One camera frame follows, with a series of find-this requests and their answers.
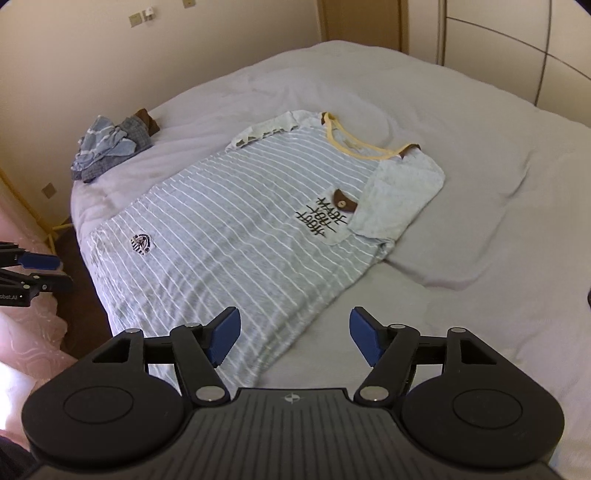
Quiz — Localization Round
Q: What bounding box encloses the light blue denim garment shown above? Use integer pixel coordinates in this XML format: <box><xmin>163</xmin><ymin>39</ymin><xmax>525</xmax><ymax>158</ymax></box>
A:
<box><xmin>71</xmin><ymin>115</ymin><xmax>136</xmax><ymax>171</ymax></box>

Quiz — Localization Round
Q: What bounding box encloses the grey white-striped t-shirt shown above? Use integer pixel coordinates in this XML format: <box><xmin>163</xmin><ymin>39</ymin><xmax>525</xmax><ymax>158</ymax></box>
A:
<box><xmin>85</xmin><ymin>110</ymin><xmax>446</xmax><ymax>388</ymax></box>

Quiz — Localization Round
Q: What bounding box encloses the low beige wall socket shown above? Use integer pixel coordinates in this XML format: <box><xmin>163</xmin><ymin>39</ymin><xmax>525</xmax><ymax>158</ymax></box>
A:
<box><xmin>42</xmin><ymin>183</ymin><xmax>56</xmax><ymax>199</ymax></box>

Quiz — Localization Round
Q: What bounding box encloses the white bed duvet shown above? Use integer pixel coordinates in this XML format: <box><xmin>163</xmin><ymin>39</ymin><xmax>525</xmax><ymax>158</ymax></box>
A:
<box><xmin>68</xmin><ymin>39</ymin><xmax>591</xmax><ymax>471</ymax></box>

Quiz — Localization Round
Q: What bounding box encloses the white wall plug adapter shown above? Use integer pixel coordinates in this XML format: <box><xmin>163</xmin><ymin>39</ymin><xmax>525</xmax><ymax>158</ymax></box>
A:
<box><xmin>142</xmin><ymin>7</ymin><xmax>155</xmax><ymax>22</ymax></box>

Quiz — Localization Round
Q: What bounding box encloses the white sliding wardrobe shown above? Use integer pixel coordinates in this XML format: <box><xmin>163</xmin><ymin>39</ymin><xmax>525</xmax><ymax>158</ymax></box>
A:
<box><xmin>440</xmin><ymin>1</ymin><xmax>590</xmax><ymax>125</ymax></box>

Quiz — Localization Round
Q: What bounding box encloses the dark grey checked garment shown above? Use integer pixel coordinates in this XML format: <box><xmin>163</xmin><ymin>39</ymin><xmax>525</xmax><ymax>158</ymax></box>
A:
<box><xmin>70</xmin><ymin>111</ymin><xmax>159</xmax><ymax>183</ymax></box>

